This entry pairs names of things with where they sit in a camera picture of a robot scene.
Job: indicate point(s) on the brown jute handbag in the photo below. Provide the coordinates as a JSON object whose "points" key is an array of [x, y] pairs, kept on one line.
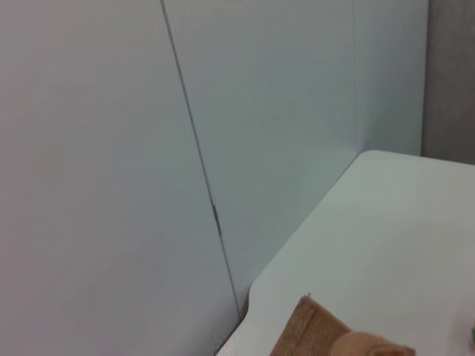
{"points": [[319, 330]]}

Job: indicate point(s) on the brown wall seam clip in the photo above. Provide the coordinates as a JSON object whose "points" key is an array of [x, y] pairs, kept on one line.
{"points": [[216, 219]]}

